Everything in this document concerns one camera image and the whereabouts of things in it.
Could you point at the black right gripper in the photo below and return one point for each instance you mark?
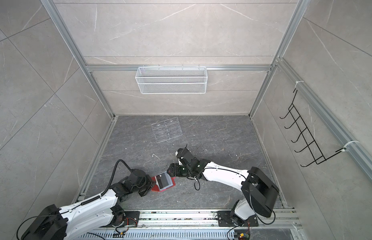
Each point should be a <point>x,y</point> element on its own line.
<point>174,170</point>

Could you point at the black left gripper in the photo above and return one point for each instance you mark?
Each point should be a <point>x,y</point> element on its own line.
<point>151,182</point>

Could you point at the red leather card holder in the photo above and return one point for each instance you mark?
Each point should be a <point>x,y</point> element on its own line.
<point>162,182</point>

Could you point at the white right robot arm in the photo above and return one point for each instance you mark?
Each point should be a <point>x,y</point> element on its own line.
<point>259,191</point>

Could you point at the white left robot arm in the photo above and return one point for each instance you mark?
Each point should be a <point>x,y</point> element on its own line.
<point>72,221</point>

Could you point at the clear acrylic organizer tray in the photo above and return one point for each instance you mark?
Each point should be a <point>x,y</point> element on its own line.
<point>166,130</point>

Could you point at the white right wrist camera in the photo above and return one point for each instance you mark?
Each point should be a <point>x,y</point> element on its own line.
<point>180,156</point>

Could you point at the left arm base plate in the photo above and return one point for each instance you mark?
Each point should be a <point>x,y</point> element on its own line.
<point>125,219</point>

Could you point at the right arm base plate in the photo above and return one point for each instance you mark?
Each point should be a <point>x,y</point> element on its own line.
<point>229,219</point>

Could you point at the white wire mesh basket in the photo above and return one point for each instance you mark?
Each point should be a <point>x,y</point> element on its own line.
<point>172,80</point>

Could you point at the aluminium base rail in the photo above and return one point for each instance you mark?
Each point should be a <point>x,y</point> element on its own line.
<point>200,224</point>

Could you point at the black wire hook rack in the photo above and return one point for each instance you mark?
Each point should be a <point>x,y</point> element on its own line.
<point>307,136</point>

